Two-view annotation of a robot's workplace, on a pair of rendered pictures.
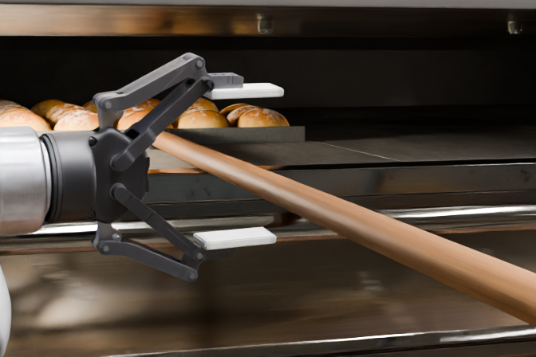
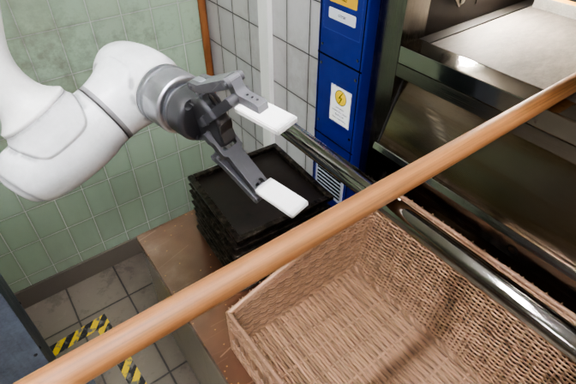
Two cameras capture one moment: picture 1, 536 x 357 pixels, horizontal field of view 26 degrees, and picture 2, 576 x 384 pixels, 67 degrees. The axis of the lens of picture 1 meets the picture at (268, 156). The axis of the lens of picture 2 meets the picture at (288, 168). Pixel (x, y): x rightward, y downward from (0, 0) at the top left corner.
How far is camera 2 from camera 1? 1.00 m
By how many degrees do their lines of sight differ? 71
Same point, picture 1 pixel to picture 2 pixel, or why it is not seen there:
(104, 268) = (459, 129)
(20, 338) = (402, 139)
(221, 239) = (265, 193)
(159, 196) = (500, 105)
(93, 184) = (179, 128)
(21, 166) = (149, 102)
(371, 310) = not seen: outside the picture
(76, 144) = (179, 101)
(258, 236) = (285, 207)
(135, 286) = not seen: hidden behind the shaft
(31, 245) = not seen: hidden behind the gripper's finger
